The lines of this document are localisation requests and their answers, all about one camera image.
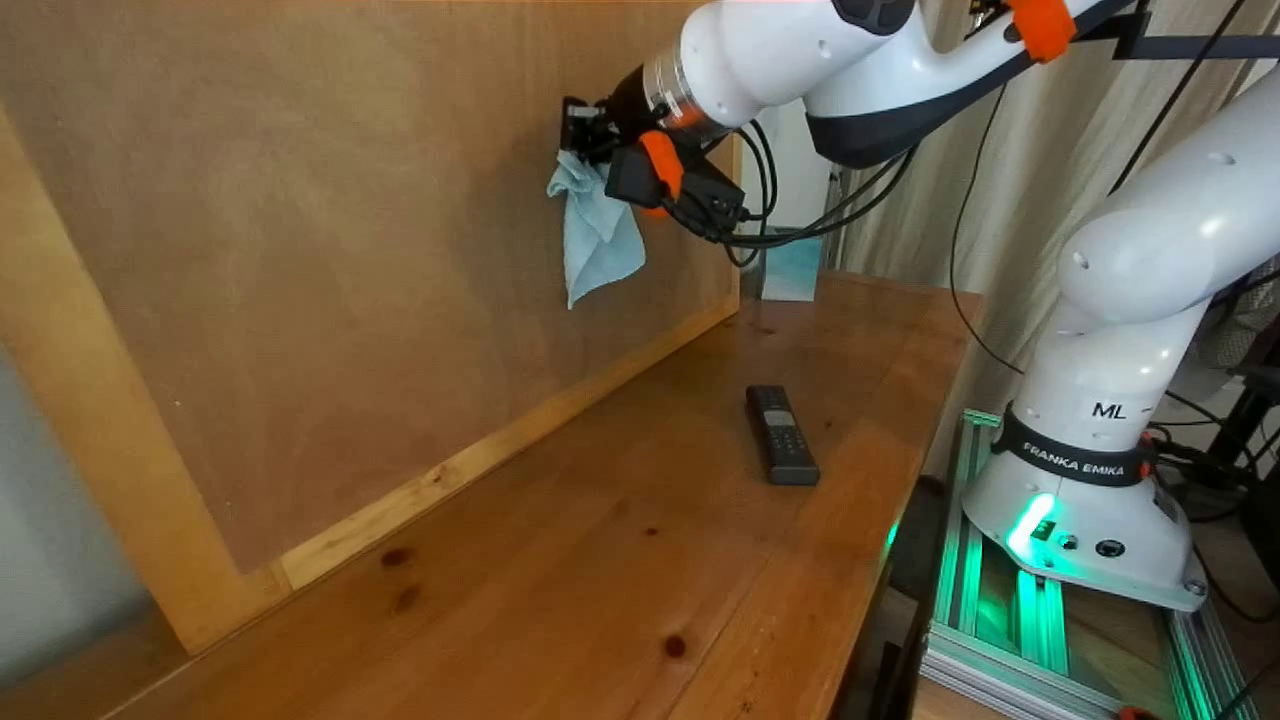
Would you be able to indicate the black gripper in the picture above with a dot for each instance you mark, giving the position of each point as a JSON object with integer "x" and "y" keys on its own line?
{"x": 599, "y": 131}

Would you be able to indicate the light blue paper towel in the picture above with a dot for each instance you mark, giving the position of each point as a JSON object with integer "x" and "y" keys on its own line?
{"x": 601, "y": 237}

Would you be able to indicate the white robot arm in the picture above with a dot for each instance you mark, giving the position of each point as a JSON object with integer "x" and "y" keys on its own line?
{"x": 1064, "y": 490}

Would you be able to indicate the upright wooden board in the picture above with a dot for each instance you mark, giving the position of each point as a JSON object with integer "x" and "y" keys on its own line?
{"x": 280, "y": 275}

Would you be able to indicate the light blue tissue box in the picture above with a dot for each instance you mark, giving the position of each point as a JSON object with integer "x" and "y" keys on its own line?
{"x": 794, "y": 271}

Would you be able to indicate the black remote control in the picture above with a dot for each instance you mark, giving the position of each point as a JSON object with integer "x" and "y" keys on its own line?
{"x": 776, "y": 433}

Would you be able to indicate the beige curtain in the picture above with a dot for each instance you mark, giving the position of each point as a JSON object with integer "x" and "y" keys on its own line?
{"x": 989, "y": 197}

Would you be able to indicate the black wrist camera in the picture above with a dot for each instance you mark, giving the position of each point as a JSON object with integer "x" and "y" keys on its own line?
{"x": 661, "y": 174}

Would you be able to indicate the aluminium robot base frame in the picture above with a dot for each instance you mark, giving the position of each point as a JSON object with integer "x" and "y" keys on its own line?
{"x": 1038, "y": 650}

